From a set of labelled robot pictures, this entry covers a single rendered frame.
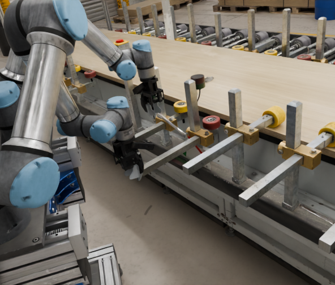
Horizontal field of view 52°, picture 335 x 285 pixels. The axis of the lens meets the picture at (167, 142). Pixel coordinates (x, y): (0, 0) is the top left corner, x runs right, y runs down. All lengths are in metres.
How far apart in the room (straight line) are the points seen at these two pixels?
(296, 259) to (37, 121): 1.48
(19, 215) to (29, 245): 0.09
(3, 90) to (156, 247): 1.36
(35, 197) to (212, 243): 1.56
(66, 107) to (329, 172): 1.01
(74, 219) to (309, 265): 1.26
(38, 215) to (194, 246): 1.36
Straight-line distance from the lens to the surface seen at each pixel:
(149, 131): 1.67
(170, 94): 1.93
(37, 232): 0.97
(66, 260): 1.05
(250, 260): 2.14
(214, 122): 1.56
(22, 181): 0.80
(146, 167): 1.40
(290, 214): 1.38
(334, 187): 1.53
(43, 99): 0.86
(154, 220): 2.44
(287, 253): 1.97
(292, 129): 1.20
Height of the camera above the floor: 1.63
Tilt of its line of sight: 30 degrees down
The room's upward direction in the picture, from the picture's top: 10 degrees counter-clockwise
